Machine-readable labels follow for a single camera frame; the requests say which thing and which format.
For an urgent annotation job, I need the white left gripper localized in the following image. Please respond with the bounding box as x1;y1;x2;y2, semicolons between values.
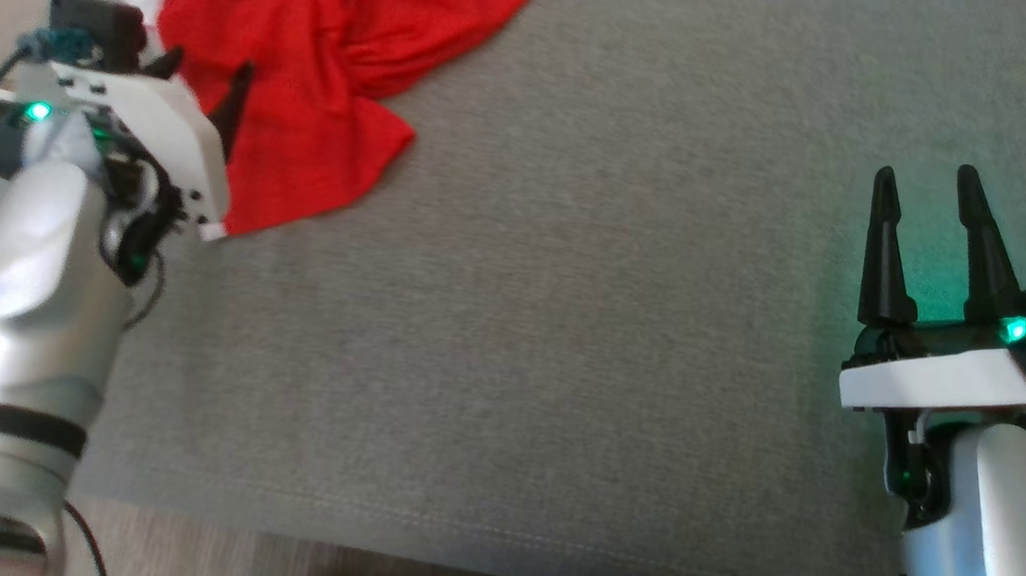
40;39;257;245

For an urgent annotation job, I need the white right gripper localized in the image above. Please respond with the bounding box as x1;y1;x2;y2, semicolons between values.
837;159;1026;421

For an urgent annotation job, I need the red jersey with white trim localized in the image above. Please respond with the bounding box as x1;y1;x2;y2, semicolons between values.
99;0;543;254

